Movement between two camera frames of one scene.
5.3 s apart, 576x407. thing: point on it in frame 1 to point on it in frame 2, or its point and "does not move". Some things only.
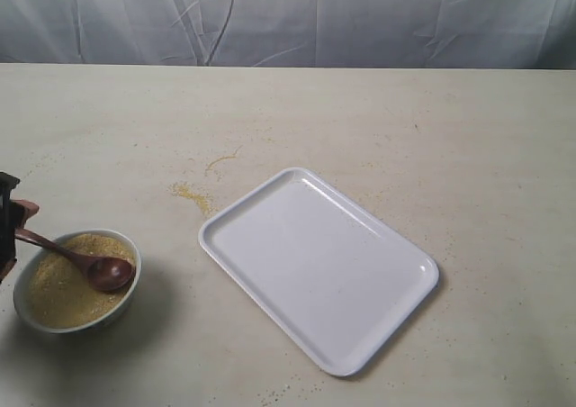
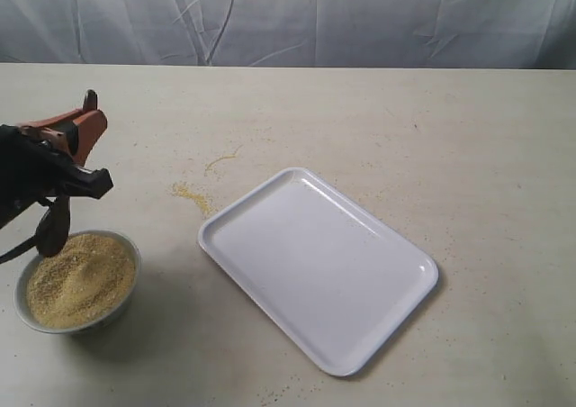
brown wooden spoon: (105, 274) to (53, 229)
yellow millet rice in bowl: (58, 292) does not move
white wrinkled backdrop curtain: (523, 22) does not move
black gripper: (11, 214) to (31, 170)
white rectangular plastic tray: (339, 282) does not move
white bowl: (52, 292) does not move
